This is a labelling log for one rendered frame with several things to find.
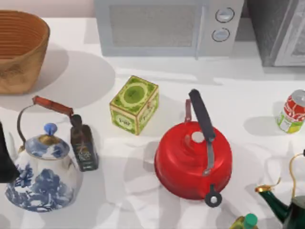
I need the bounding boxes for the green tea tin box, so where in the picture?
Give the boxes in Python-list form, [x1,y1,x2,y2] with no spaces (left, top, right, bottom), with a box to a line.
[109,75,160,136]

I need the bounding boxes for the red kettle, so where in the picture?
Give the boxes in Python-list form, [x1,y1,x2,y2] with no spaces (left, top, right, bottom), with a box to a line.
[154,89,233,208]

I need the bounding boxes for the dark olive oil bottle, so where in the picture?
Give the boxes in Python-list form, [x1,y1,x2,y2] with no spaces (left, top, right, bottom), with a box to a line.
[70,114,99,172]

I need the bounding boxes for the pale microwave oven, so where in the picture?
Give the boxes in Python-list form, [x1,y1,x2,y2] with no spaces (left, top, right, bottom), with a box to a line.
[94,0,245,60]

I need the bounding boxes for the microwave knob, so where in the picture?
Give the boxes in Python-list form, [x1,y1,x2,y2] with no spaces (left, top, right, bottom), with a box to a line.
[211,27,231,43]
[215,7,235,23]

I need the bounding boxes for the blue and white teapot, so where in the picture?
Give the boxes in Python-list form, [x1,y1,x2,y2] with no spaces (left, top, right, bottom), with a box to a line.
[5,95,81,212]

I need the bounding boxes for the red and green can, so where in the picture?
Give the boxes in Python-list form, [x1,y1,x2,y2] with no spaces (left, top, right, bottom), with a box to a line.
[275,89,305,134]

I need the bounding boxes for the yellow bottle with green cap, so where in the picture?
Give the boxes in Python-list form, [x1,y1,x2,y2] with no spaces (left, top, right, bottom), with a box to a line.
[229,213,259,229]

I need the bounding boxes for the brown woven basket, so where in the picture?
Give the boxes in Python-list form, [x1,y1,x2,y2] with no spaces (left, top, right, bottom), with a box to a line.
[0,10,51,94]

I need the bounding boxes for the dark green teapot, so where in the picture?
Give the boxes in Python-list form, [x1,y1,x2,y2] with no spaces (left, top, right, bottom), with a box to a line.
[254,149,305,229]

